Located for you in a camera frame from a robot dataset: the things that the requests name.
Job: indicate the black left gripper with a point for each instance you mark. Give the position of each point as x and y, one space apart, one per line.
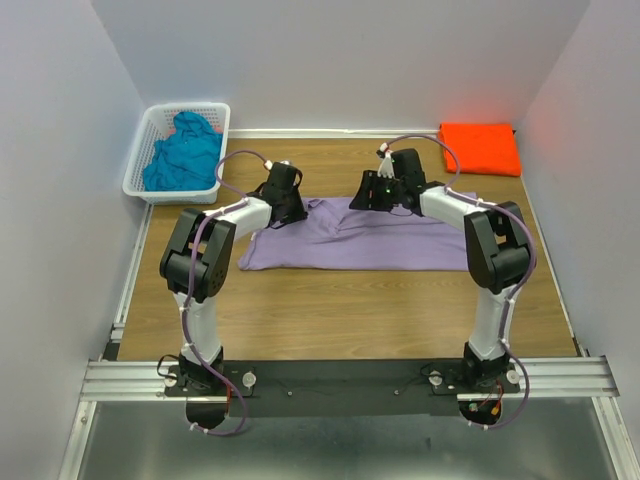
300 212

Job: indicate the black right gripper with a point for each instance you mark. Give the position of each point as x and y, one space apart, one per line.
369 182

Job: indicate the purple t shirt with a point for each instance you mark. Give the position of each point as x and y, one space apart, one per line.
335 237

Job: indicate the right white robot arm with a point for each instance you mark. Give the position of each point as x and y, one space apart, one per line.
500 251

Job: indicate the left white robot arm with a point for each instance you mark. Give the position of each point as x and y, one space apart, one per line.
196 261

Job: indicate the folded orange t shirt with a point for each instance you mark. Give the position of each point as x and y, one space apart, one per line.
487 149

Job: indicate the teal t shirt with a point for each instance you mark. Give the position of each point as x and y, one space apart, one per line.
187 159

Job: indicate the white plastic laundry basket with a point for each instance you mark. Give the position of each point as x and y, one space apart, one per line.
157 124

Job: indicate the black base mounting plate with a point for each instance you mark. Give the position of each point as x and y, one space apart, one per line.
340 388

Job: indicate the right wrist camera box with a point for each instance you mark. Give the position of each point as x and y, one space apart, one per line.
386 168

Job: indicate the aluminium rail frame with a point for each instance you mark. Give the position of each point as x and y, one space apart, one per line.
565 424

